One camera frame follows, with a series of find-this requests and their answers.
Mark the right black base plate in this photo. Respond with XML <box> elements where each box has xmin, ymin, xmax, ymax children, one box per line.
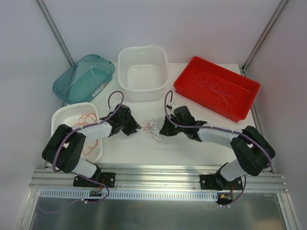
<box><xmin>200</xmin><ymin>174</ymin><xmax>243</xmax><ymax>191</ymax></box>

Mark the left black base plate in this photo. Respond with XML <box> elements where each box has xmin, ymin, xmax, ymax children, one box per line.
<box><xmin>73</xmin><ymin>172</ymin><xmax>116</xmax><ymax>188</ymax></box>

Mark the left aluminium frame post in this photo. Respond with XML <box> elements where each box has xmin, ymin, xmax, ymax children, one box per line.
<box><xmin>35</xmin><ymin>0</ymin><xmax>75</xmax><ymax>66</ymax></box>

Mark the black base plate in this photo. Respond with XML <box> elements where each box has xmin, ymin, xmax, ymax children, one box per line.
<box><xmin>73</xmin><ymin>172</ymin><xmax>116</xmax><ymax>188</ymax></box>
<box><xmin>200</xmin><ymin>174</ymin><xmax>243</xmax><ymax>191</ymax></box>

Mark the aluminium frame post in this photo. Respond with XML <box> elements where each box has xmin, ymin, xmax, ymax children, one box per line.
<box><xmin>35</xmin><ymin>0</ymin><xmax>75</xmax><ymax>66</ymax></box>
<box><xmin>240</xmin><ymin>0</ymin><xmax>289</xmax><ymax>76</ymax></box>

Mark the aluminium mounting rail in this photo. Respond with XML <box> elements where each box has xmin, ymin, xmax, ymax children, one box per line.
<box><xmin>29</xmin><ymin>163</ymin><xmax>289</xmax><ymax>194</ymax></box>

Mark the white plastic tub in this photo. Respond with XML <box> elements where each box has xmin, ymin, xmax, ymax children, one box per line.
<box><xmin>117</xmin><ymin>45</ymin><xmax>170</xmax><ymax>102</ymax></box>

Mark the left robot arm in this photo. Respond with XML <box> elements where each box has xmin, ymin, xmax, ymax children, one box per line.
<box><xmin>42</xmin><ymin>104</ymin><xmax>141</xmax><ymax>186</ymax></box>

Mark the right aluminium frame post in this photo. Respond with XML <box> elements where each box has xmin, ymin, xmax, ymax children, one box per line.
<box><xmin>240</xmin><ymin>0</ymin><xmax>289</xmax><ymax>76</ymax></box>

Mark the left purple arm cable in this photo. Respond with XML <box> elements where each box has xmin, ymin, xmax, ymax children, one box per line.
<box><xmin>52</xmin><ymin>91</ymin><xmax>125</xmax><ymax>173</ymax></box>

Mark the red plastic tray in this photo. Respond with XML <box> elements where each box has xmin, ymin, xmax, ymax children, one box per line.
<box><xmin>174</xmin><ymin>56</ymin><xmax>260</xmax><ymax>123</ymax></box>

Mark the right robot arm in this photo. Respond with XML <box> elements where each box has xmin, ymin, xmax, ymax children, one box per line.
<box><xmin>160</xmin><ymin>103</ymin><xmax>276</xmax><ymax>191</ymax></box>

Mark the white slotted cable duct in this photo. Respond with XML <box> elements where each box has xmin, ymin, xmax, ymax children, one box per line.
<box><xmin>39</xmin><ymin>188</ymin><xmax>218</xmax><ymax>202</ymax></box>

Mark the teal transparent plastic bin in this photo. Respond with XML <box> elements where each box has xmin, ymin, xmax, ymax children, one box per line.
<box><xmin>53</xmin><ymin>55</ymin><xmax>115</xmax><ymax>104</ymax></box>

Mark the red striped wire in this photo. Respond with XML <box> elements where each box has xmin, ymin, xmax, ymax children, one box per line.
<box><xmin>73</xmin><ymin>112</ymin><xmax>99</xmax><ymax>156</ymax></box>

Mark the wire bundle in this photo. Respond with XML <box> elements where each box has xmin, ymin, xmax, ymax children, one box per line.
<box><xmin>142</xmin><ymin>118</ymin><xmax>164</xmax><ymax>143</ymax></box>

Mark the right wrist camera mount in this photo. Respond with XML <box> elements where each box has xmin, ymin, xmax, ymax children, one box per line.
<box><xmin>166</xmin><ymin>102</ymin><xmax>178</xmax><ymax>111</ymax></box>

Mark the pink wire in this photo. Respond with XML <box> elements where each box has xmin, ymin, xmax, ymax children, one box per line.
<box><xmin>194</xmin><ymin>71</ymin><xmax>240</xmax><ymax>112</ymax></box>

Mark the white perforated basket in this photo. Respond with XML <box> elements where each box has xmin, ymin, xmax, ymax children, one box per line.
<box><xmin>51</xmin><ymin>103</ymin><xmax>103</xmax><ymax>163</ymax></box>

